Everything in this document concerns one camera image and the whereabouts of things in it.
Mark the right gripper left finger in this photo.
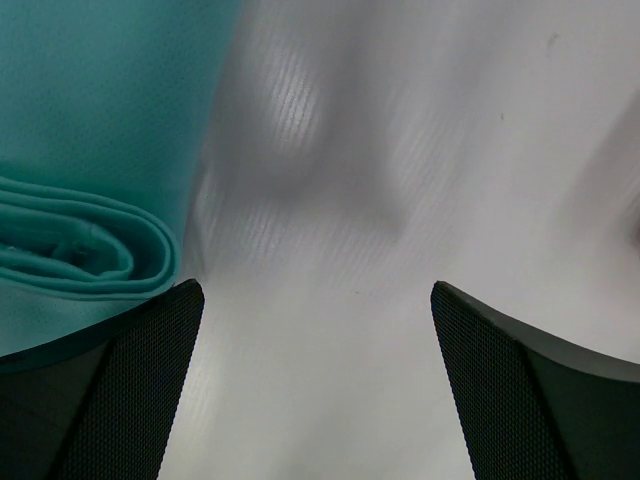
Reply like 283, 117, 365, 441
1, 279, 204, 479

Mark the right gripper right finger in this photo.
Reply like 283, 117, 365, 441
430, 281, 639, 480

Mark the teal t shirt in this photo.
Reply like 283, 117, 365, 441
1, 1, 241, 372

